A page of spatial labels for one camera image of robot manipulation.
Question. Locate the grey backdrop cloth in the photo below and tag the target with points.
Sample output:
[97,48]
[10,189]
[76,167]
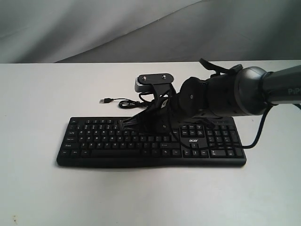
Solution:
[116,31]

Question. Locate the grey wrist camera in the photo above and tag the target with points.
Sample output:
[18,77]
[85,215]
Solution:
[157,84]

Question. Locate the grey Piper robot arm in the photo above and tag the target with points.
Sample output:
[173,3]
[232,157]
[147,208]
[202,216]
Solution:
[237,91]

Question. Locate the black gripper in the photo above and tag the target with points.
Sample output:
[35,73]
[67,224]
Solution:
[157,120]

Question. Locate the black Acer keyboard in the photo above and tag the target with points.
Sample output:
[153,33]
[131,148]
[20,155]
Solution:
[97,142]

